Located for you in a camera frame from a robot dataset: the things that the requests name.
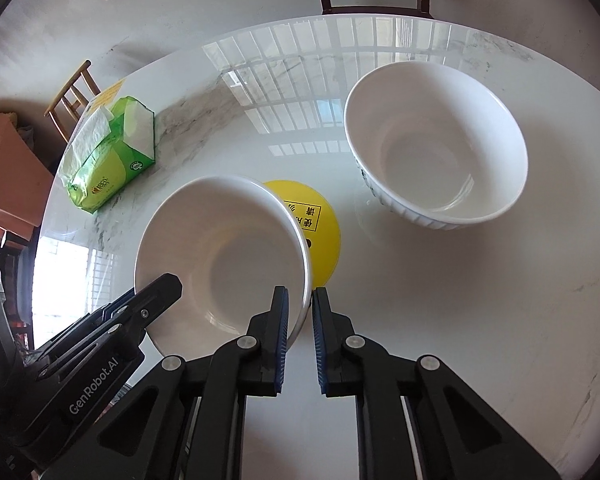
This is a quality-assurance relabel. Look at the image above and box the small white ribbed bowl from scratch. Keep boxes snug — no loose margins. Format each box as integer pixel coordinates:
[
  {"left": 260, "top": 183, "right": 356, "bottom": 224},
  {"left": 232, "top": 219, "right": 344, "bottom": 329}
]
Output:
[{"left": 133, "top": 175, "right": 314, "bottom": 353}]

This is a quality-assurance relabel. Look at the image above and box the yellow paper note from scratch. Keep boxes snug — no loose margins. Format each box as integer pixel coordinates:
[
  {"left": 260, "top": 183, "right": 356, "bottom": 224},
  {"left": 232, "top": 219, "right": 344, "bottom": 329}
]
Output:
[{"left": 82, "top": 84, "right": 122, "bottom": 116}]

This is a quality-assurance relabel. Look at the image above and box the large white ribbed bowl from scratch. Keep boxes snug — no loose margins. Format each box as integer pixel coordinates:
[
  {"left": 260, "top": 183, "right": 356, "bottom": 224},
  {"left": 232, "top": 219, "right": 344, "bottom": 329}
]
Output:
[{"left": 343, "top": 62, "right": 529, "bottom": 232}]

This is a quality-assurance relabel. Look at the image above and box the green tissue pack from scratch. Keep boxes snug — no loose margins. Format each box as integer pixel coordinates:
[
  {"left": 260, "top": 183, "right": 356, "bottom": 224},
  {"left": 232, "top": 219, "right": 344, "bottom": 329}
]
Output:
[{"left": 60, "top": 95, "right": 157, "bottom": 212}]

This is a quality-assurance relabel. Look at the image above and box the orange cardboard box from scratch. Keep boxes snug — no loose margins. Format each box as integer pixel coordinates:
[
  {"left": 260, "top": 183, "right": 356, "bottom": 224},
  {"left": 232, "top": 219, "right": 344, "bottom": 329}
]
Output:
[{"left": 0, "top": 112, "right": 56, "bottom": 241}]

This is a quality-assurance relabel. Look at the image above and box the wooden slatted chair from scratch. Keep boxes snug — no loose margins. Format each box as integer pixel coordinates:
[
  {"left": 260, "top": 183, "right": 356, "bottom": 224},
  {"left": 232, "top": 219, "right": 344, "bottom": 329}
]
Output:
[{"left": 44, "top": 60, "right": 103, "bottom": 143}]

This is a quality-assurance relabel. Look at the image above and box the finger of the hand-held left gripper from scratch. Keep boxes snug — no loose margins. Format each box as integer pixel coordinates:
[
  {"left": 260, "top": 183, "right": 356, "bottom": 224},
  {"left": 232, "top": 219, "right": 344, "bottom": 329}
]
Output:
[{"left": 32, "top": 273, "right": 183, "bottom": 361}]

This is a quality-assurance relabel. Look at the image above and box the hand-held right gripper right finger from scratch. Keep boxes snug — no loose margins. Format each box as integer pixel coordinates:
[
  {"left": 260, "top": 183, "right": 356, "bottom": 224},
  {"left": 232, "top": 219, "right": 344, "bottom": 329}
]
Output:
[{"left": 312, "top": 287, "right": 561, "bottom": 480}]

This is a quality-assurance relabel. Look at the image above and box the round yellow sticker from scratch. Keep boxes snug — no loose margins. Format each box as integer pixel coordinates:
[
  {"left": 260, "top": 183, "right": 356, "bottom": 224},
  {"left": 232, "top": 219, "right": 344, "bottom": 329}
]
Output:
[{"left": 262, "top": 179, "right": 342, "bottom": 286}]

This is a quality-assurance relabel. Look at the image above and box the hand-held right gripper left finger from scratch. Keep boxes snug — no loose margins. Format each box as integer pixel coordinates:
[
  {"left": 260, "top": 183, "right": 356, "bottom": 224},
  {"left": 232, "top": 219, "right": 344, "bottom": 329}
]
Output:
[{"left": 42, "top": 286, "right": 290, "bottom": 480}]

